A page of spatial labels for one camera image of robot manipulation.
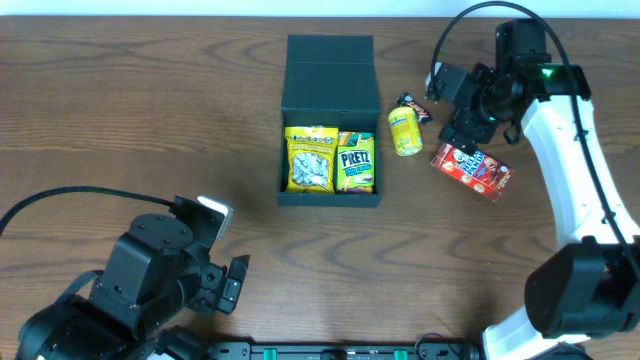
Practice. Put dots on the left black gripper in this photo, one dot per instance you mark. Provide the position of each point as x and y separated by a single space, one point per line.
215 288

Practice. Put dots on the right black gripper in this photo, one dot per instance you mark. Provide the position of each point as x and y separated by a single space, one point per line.
463 120

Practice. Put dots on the red Hello Panda box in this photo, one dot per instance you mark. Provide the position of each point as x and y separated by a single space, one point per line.
479 171

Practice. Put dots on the small yellow can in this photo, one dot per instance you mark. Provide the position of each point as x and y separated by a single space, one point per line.
405 131

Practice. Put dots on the green Pretz snack box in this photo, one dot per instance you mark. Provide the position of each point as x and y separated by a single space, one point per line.
355 162

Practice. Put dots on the black gift box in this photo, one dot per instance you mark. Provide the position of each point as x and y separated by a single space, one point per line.
330 81

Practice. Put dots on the yellow seed snack bag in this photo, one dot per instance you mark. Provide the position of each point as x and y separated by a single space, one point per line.
311 154

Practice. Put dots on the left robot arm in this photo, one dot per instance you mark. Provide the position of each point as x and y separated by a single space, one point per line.
72 328

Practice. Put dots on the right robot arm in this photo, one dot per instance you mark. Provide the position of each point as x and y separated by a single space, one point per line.
589 288

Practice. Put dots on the black chocolate bar wrapper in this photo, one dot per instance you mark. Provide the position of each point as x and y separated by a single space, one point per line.
423 116

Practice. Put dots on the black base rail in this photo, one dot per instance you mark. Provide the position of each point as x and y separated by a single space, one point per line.
429 350

